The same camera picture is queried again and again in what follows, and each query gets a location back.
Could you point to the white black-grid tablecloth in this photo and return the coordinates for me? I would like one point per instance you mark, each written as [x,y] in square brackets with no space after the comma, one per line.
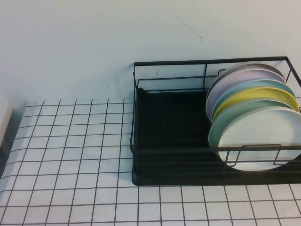
[70,164]

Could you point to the mint green plate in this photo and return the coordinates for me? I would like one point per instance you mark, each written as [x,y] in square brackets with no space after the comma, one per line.
[212,136]

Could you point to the black drip tray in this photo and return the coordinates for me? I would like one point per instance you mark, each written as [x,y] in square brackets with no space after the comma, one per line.
[176,117]

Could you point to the white plate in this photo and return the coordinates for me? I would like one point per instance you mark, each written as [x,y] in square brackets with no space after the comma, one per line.
[258,131]

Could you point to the white board with beige edge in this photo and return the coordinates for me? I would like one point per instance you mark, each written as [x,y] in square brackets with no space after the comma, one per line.
[6,117]

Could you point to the teal plate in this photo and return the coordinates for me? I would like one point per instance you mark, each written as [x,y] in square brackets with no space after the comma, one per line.
[270,83]

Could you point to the yellow plate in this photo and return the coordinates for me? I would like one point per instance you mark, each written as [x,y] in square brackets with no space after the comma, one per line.
[258,93]

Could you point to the grey plate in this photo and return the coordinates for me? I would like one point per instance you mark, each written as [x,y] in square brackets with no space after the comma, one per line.
[254,64]

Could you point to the lilac plate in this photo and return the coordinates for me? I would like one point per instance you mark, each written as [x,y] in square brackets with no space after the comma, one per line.
[235,82]

